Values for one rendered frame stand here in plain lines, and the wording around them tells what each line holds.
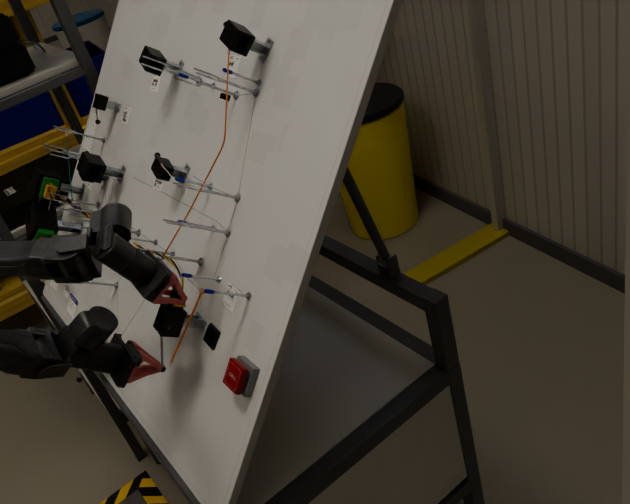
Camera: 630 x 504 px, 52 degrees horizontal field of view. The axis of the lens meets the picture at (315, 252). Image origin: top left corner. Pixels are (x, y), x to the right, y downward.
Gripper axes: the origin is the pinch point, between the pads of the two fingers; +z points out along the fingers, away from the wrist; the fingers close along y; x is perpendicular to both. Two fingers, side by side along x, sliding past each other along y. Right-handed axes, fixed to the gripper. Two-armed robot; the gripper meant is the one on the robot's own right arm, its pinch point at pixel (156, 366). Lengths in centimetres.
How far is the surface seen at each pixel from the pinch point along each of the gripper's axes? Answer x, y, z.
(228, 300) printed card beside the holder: -19.7, -6.1, 3.7
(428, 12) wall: -132, 126, 130
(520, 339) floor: -26, 27, 167
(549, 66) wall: -123, 55, 134
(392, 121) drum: -83, 125, 141
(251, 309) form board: -21.8, -13.8, 3.5
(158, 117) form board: -42, 48, 0
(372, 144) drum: -69, 127, 138
